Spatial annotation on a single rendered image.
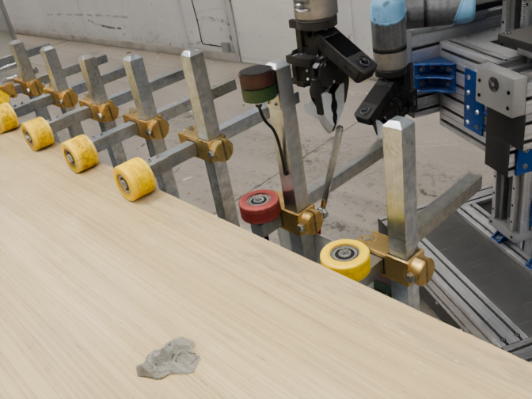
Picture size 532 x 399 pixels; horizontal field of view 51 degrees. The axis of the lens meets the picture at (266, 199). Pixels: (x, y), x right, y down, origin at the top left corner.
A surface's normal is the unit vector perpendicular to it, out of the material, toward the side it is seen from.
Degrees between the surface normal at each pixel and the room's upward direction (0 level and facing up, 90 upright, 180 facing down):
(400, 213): 90
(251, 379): 0
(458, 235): 0
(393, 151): 90
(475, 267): 0
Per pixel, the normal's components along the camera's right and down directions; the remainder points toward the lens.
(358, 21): -0.68, 0.46
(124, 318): -0.15, -0.85
